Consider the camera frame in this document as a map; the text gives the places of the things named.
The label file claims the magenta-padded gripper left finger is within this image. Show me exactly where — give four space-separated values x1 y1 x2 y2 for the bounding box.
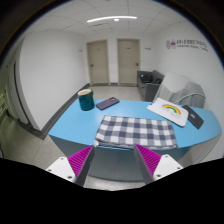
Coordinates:
45 145 97 187

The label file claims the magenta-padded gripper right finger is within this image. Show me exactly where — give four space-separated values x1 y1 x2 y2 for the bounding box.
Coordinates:
133 143 185 185

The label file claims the purple smartphone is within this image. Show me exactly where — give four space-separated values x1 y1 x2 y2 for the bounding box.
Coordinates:
95 96 120 111

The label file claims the black bag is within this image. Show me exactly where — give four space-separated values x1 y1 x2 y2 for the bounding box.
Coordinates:
140 73 154 84

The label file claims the wall sign lettering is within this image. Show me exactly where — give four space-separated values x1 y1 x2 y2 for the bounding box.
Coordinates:
165 38 209 53

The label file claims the grey sofa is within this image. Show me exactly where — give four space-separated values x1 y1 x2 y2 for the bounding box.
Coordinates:
136 69 165 103

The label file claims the blue white checked towel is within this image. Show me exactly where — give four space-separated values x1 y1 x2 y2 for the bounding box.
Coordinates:
93 115 179 150

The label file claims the white rainbow-print mouse pad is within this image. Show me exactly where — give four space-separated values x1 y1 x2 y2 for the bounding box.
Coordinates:
146 97 190 128

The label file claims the beige door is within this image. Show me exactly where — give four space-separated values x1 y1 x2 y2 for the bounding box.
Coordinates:
86 39 110 86
116 38 141 86

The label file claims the black notebook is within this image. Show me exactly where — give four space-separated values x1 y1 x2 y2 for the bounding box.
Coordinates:
181 104 205 130

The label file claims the dark green mug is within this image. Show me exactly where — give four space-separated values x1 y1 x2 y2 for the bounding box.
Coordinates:
77 88 96 112

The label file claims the long ceiling light strip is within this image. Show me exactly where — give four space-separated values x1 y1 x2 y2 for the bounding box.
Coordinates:
86 15 138 24

